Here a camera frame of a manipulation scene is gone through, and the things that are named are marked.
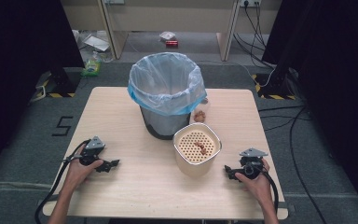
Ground blue plastic trash bag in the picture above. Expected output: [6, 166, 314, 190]
[127, 51, 208, 117]

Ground white flat box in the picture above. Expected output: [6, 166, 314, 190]
[83, 34, 111, 52]

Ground hand-held gripper black cable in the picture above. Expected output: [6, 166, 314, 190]
[34, 139, 91, 224]
[260, 167, 280, 217]

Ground grey trash can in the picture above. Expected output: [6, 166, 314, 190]
[139, 105, 192, 141]

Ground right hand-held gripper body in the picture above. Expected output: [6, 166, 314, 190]
[238, 147, 269, 180]

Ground brown food scraps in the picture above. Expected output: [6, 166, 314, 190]
[194, 141, 209, 156]

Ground person's right hand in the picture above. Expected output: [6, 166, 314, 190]
[234, 159, 273, 204]

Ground person's left hand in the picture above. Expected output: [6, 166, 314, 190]
[62, 145, 104, 189]

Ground light wooden desk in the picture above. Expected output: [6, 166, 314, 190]
[60, 0, 282, 63]

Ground black floor cable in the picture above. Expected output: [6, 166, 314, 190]
[257, 105, 329, 224]

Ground black stand base with hazard tape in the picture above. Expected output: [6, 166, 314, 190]
[34, 67, 82, 99]
[251, 72, 296, 101]

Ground white floor cable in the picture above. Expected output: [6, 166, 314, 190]
[195, 59, 276, 89]

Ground black hanging cables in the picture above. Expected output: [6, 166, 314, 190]
[232, 1, 276, 70]

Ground white crumpled packet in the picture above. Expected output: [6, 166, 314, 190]
[158, 31, 177, 42]

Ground white wall socket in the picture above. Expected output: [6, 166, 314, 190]
[239, 0, 262, 8]

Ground black curtain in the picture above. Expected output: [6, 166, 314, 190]
[261, 0, 358, 216]
[0, 0, 86, 185]

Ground green packet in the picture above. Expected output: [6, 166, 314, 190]
[80, 58, 103, 78]

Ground beige container with perforated insert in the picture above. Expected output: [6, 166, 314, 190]
[172, 121, 223, 178]

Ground left hand-held gripper black cable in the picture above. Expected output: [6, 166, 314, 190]
[34, 139, 91, 224]

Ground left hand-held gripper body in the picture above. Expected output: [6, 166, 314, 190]
[78, 135, 106, 166]

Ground right hand-held gripper black cable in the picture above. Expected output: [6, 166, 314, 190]
[260, 167, 280, 217]

